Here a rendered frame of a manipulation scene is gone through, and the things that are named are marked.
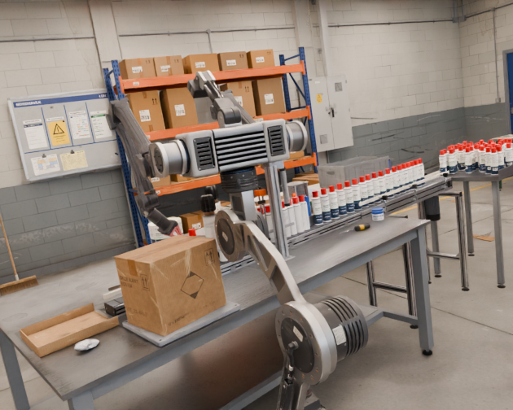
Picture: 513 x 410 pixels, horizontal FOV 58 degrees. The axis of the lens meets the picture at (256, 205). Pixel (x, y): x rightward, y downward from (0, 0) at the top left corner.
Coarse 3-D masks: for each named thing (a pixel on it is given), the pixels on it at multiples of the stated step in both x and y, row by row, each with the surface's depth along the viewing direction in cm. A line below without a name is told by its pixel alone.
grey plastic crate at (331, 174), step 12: (360, 156) 481; (372, 156) 466; (384, 156) 453; (324, 168) 442; (336, 168) 427; (348, 168) 421; (360, 168) 430; (372, 168) 438; (384, 168) 447; (324, 180) 446; (336, 180) 432; (348, 180) 423
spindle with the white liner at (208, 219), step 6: (204, 198) 251; (210, 198) 252; (204, 204) 252; (210, 204) 252; (204, 210) 253; (210, 210) 252; (204, 216) 254; (210, 216) 252; (204, 222) 254; (210, 222) 253; (204, 228) 256; (210, 228) 253; (210, 234) 254; (216, 240) 255
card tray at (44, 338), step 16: (48, 320) 188; (64, 320) 193; (80, 320) 192; (96, 320) 189; (112, 320) 179; (32, 336) 182; (48, 336) 180; (64, 336) 177; (80, 336) 172; (48, 352) 164
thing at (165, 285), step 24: (168, 240) 184; (192, 240) 178; (120, 264) 170; (144, 264) 157; (168, 264) 160; (192, 264) 168; (216, 264) 176; (144, 288) 161; (168, 288) 160; (192, 288) 168; (216, 288) 176; (144, 312) 165; (168, 312) 160; (192, 312) 168
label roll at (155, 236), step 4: (176, 220) 276; (180, 220) 278; (148, 224) 279; (152, 224) 277; (180, 224) 278; (148, 228) 277; (152, 228) 272; (156, 228) 271; (180, 228) 277; (152, 232) 273; (156, 232) 271; (152, 236) 274; (156, 236) 272; (160, 236) 271; (164, 236) 271; (168, 236) 271; (152, 240) 275; (156, 240) 273; (160, 240) 272
